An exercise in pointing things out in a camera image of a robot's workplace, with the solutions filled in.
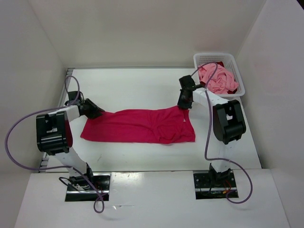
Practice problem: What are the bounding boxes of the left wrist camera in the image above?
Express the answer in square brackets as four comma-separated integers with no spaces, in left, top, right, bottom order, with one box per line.
[65,91,84,106]

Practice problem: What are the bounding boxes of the light pink t-shirt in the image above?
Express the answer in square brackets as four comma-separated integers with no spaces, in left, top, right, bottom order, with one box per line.
[197,62,239,95]

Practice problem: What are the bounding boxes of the magenta t-shirt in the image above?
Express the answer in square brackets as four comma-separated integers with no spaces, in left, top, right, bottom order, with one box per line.
[80,106,196,144]

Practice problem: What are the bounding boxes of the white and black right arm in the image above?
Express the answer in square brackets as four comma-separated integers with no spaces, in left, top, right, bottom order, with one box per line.
[177,75,246,187]

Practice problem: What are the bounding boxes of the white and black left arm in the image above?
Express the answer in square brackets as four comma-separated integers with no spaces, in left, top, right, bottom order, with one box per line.
[36,98,104,190]

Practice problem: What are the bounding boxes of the dark red t-shirt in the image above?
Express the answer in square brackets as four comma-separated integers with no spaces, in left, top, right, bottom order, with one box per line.
[199,61,238,95]

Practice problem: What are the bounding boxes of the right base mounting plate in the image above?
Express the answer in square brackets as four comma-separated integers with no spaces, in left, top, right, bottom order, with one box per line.
[193,171,238,200]

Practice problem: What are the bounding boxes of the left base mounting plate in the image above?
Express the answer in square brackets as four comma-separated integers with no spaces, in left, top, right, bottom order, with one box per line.
[59,172,111,202]

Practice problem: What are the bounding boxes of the base mounting plate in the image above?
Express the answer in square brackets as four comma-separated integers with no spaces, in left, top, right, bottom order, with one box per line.
[193,171,238,200]
[59,172,111,202]

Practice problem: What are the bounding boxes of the white plastic basket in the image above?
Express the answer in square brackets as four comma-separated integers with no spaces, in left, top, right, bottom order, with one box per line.
[193,52,245,98]

